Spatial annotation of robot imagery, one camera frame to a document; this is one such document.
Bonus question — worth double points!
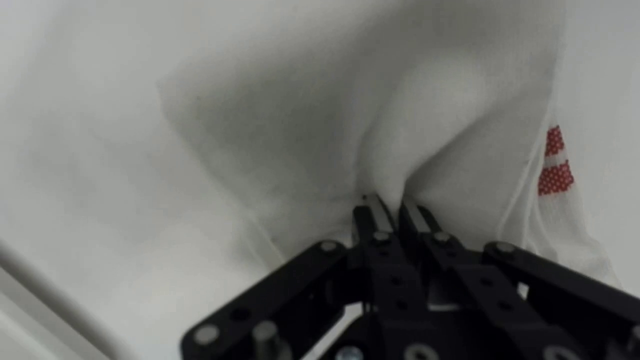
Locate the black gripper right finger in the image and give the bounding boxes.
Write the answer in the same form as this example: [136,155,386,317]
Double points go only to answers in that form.
[399,197,640,360]

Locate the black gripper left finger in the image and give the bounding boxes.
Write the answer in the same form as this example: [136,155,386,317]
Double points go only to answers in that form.
[180,194,437,360]

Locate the clear plastic bag red contents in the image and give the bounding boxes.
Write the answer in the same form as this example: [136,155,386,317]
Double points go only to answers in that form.
[156,0,623,289]

